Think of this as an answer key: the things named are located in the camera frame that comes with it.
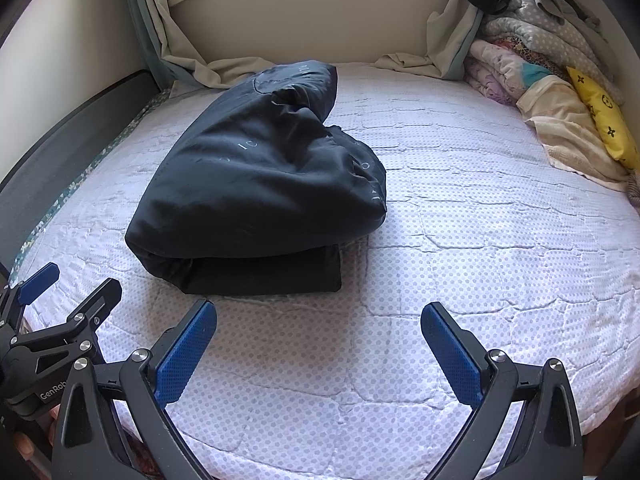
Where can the pink floral blanket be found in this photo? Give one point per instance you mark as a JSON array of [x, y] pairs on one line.
[[495, 75]]

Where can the brown striped cloth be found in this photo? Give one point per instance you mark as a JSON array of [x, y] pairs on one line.
[[636, 180]]

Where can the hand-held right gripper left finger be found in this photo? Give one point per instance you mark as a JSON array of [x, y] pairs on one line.
[[185, 355]]

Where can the colourful patterned blanket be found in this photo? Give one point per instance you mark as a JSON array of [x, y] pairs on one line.
[[515, 47]]

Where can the teal curtain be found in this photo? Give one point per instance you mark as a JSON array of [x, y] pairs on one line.
[[145, 35]]

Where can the yellow printed pillow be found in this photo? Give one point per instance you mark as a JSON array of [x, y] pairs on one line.
[[607, 110]]

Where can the person's left hand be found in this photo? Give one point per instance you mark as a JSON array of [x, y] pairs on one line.
[[22, 445]]

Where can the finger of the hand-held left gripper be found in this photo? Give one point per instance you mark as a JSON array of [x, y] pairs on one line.
[[100, 300], [37, 280]]

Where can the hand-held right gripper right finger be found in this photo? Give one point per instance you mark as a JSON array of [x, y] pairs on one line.
[[452, 355]]

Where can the bed with white quilt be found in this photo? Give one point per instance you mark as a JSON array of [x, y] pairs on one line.
[[450, 235]]

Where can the pile of folded blankets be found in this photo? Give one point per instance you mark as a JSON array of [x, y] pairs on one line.
[[560, 40]]

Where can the floral bed sheet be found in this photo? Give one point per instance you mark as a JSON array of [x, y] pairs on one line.
[[75, 182]]

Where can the dark padded jacket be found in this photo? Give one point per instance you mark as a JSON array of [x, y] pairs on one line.
[[240, 175]]

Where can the beige curtain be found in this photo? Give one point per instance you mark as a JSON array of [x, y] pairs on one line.
[[450, 35], [170, 25]]

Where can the grey bed headboard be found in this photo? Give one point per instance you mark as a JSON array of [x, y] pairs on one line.
[[60, 130]]

